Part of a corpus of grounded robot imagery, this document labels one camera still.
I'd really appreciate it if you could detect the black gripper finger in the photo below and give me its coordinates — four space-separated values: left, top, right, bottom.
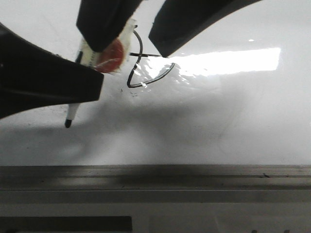
149 0 257 57
76 0 141 52
0 25 104 118

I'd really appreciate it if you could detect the white black whiteboard marker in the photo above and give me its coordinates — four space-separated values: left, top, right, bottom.
65 41 96 128

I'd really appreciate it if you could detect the white whiteboard with metal frame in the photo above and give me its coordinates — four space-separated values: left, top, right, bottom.
0 0 311 205

